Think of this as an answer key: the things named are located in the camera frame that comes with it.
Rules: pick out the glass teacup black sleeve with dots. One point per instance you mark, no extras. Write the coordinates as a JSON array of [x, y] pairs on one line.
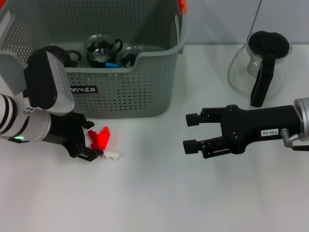
[[100, 52], [128, 58]]

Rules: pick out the blue toy brick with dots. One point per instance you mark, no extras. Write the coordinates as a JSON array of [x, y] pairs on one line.
[[112, 65]]

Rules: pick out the clear translucent toy brick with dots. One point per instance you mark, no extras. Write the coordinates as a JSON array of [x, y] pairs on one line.
[[112, 155]]

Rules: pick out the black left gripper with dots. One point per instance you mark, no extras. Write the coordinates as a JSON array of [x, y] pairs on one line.
[[65, 130]]

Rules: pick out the grey perforated storage bin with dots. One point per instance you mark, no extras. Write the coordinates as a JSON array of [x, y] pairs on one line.
[[132, 96]]

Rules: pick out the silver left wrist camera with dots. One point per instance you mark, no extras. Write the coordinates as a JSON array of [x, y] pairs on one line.
[[46, 82]]

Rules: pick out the dark red toy brick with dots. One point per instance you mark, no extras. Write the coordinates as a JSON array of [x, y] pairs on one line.
[[92, 136]]

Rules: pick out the dark clay teapot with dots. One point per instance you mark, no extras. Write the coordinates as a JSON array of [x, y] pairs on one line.
[[70, 56]]

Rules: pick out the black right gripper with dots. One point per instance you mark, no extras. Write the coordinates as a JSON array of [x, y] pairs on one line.
[[253, 125]]

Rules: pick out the bright red toy brick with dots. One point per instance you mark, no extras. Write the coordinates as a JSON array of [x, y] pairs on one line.
[[102, 141]]

